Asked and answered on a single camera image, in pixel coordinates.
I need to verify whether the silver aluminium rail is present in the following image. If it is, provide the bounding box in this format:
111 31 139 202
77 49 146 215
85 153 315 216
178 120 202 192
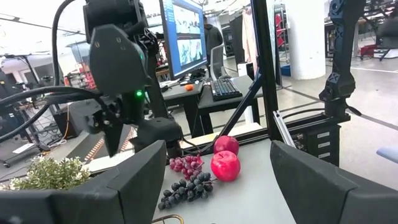
272 110 296 147

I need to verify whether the person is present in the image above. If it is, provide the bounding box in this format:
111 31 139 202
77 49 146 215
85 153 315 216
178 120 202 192
202 15 224 68

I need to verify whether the metal rack with red bins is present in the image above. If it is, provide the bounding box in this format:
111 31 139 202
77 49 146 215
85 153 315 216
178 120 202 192
273 2 289 66

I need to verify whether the black keyboard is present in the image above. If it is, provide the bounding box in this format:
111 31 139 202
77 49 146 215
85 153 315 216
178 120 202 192
210 77 243 102

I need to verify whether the black desk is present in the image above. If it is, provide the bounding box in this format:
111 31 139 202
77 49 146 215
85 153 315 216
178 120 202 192
160 79 206 138
197 75 264 135

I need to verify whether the pale hanging garment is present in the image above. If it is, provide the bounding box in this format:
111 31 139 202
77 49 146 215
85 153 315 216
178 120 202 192
241 6 259 74

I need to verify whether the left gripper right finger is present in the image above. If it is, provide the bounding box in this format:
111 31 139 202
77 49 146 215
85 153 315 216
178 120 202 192
269 139 398 224

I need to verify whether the white round pillar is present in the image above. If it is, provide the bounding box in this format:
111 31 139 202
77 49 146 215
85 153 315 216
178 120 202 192
285 0 326 81

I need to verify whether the red grape bunch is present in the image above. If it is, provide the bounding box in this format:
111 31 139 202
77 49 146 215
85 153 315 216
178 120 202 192
169 154 205 181

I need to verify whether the green potted plant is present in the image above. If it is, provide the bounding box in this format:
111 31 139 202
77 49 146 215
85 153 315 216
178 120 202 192
7 154 91 191

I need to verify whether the computer monitor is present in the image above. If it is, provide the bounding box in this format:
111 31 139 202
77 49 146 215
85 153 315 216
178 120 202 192
159 0 208 81

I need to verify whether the black electronics box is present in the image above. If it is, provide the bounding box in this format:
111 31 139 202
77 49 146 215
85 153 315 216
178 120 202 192
287 123 343 167

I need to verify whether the red apple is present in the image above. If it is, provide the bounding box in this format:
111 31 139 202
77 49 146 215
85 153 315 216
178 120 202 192
210 150 242 183
213 135 240 156

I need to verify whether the red bin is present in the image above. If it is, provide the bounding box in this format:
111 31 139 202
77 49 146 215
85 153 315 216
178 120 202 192
359 43 379 60

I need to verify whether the white box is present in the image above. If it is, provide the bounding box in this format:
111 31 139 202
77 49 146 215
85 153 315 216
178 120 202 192
237 62 256 78

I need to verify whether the black aluminium table frame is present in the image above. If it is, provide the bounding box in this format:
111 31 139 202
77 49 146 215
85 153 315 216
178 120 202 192
183 0 352 153

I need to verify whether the thick black cable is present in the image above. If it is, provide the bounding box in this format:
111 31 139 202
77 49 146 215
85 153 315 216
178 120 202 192
0 86 106 108
51 0 77 87
0 104 52 143

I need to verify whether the black hazard striped floor mat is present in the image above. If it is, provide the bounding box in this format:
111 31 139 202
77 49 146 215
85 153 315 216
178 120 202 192
67 124 137 164

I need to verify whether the grey office chair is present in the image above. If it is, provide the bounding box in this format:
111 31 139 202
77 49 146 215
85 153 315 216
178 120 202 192
210 44 225 79

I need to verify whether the dark grape bunch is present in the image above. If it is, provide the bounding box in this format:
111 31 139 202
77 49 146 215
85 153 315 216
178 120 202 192
157 172 215 211

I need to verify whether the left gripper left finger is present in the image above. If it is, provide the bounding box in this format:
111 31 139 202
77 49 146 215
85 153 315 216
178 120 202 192
0 139 167 224

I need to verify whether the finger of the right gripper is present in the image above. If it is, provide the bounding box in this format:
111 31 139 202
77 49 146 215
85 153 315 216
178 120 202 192
104 119 124 158

